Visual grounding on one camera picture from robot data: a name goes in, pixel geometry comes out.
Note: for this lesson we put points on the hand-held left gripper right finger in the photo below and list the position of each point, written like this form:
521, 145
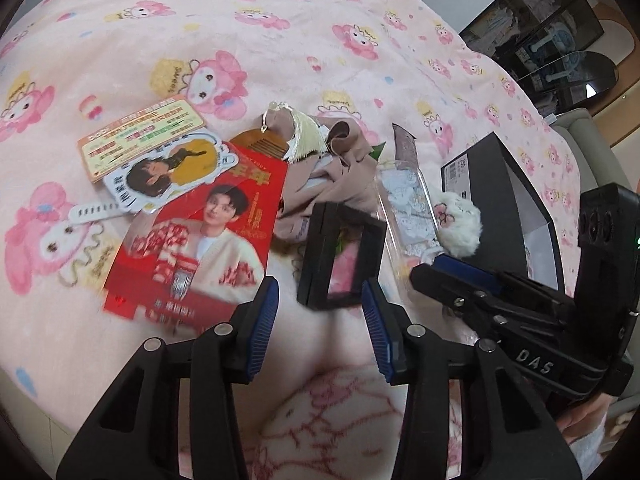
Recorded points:
377, 330

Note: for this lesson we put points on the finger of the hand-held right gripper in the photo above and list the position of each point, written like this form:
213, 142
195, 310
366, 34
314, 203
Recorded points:
470, 272
450, 295

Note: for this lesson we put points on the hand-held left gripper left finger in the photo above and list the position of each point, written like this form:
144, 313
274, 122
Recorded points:
262, 330

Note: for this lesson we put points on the black box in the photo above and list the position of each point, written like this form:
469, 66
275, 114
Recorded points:
500, 210

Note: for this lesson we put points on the black square frame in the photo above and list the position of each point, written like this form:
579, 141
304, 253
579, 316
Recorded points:
312, 260

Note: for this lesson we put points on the red portrait card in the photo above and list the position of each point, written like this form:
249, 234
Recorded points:
200, 265

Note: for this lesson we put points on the person's right forearm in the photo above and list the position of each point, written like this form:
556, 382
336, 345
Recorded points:
592, 450

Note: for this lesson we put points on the person's right hand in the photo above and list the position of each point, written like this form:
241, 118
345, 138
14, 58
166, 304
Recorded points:
585, 415

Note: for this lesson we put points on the white fluffy pompom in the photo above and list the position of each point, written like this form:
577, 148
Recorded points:
462, 230

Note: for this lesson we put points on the clear phone case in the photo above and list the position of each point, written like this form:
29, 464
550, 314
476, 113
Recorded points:
405, 200

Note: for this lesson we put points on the dark patterned packet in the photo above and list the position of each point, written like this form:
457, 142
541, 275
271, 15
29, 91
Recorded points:
406, 142

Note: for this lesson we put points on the small green item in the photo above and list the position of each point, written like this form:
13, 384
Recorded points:
378, 152

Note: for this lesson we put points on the beige cloth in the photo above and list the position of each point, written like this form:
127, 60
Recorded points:
345, 175

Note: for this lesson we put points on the grey upholstered chair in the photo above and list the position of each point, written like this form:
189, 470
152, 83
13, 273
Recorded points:
595, 150

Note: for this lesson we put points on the portrait cutout card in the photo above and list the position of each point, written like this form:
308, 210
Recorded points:
165, 175

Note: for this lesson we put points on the wooden comb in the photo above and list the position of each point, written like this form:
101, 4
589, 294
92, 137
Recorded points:
255, 142

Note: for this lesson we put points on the cream tassel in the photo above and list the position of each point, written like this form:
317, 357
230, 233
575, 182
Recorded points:
302, 135

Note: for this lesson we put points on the white perforated strip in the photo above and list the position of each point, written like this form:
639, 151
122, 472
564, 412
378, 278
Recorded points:
95, 211

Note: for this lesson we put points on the orange green printed card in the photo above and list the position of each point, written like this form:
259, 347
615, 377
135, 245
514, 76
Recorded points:
140, 132

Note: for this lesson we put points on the dark glass display cabinet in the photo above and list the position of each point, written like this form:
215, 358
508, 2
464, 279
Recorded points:
545, 20

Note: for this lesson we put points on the pink printed blanket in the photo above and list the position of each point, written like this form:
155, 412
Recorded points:
300, 35

